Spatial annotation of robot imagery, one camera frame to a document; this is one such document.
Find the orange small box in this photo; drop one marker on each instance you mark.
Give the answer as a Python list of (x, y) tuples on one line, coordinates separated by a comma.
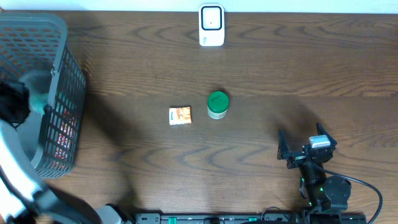
[(180, 116)]

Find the red patterned packet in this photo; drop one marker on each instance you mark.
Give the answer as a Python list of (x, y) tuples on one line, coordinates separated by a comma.
[(66, 136)]

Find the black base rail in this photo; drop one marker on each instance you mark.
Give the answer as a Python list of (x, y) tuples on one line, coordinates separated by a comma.
[(268, 218)]

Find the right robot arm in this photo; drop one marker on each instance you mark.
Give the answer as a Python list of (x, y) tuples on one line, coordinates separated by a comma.
[(328, 196)]

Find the teal white wipes packet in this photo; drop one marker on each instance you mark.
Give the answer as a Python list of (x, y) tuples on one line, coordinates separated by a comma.
[(38, 102)]

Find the grey plastic mesh basket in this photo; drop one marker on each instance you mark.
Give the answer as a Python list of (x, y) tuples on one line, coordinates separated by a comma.
[(35, 51)]

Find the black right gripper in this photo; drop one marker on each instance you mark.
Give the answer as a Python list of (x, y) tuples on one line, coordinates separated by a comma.
[(296, 158)]

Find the green lid jar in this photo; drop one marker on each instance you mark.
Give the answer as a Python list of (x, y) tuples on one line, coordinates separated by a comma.
[(218, 104)]

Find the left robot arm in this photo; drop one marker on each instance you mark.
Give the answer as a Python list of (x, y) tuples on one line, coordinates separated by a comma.
[(24, 194)]

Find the white barcode scanner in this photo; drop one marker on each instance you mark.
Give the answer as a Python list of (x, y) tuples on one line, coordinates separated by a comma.
[(211, 25)]

